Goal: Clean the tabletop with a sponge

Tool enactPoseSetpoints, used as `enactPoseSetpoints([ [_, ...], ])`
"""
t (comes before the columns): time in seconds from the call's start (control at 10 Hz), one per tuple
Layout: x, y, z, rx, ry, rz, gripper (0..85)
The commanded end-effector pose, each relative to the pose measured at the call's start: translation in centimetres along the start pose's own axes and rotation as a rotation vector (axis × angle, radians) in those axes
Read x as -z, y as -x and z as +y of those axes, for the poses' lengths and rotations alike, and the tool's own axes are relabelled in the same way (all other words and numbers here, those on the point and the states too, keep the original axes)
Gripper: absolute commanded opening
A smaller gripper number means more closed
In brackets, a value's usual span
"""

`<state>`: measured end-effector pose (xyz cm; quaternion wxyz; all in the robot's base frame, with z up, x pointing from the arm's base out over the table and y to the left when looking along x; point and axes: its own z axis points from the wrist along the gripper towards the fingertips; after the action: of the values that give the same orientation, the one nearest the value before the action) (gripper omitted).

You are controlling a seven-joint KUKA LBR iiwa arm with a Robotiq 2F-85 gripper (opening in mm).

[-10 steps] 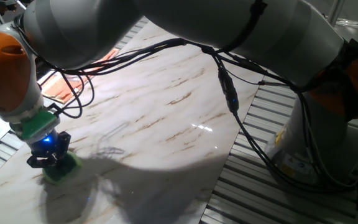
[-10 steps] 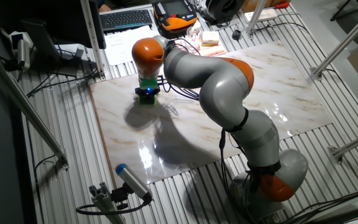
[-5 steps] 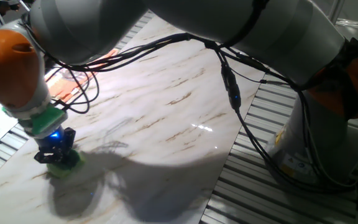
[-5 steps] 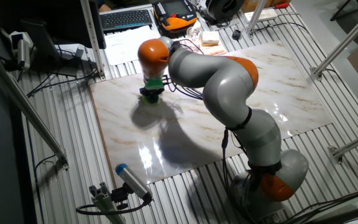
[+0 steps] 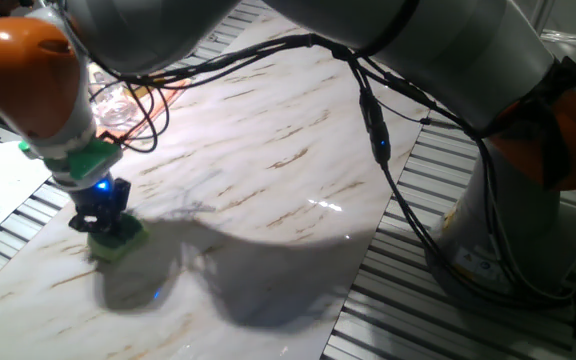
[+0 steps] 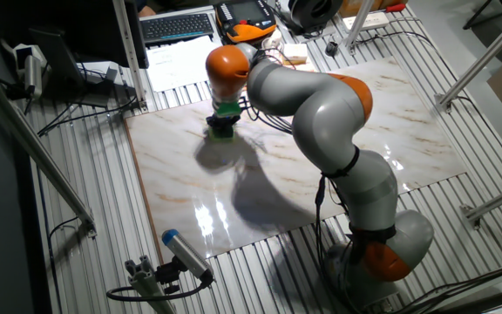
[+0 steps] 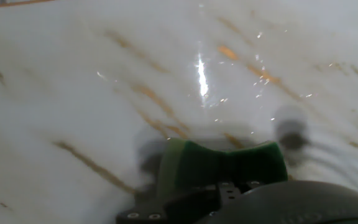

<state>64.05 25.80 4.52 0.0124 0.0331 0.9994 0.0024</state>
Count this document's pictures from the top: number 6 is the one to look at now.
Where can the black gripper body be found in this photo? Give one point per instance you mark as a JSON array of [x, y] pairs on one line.
[[222, 120]]

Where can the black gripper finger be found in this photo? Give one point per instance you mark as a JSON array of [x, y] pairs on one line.
[[214, 126], [229, 127]]

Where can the green sponge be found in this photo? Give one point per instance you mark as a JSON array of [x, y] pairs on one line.
[[221, 134]]

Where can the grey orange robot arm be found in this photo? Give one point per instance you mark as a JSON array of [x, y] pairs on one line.
[[320, 113]]

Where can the white yellow sponge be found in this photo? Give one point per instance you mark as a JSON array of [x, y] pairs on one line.
[[295, 51]]

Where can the printed white paper sheet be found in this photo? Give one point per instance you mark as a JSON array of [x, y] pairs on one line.
[[177, 65]]

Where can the orange black teach pendant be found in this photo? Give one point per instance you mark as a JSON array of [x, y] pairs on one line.
[[246, 22]]

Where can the black keyboard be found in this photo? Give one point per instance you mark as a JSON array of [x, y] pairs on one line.
[[177, 27]]

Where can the small black device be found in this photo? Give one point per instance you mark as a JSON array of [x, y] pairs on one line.
[[331, 49]]

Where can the black round fan housing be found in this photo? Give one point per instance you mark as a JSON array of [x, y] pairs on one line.
[[316, 13]]

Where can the black computer monitor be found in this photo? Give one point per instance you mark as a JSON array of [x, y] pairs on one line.
[[81, 26]]

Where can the brown cardboard box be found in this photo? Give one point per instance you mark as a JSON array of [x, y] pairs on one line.
[[347, 6]]

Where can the black monitor stand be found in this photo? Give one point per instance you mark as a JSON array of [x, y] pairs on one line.
[[59, 56]]

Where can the white power strip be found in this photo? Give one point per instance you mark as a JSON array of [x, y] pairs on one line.
[[375, 19]]

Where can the aluminium frame beam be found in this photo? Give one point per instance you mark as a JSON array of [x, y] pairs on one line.
[[482, 59], [499, 198], [37, 148], [357, 26], [129, 52]]

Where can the silver camera with blue cap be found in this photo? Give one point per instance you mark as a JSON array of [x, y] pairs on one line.
[[185, 253]]

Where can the aluminium camera mount profile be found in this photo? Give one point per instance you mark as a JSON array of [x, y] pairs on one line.
[[146, 283]]

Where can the grey camera on mount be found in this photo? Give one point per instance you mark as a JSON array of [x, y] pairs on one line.
[[33, 74]]

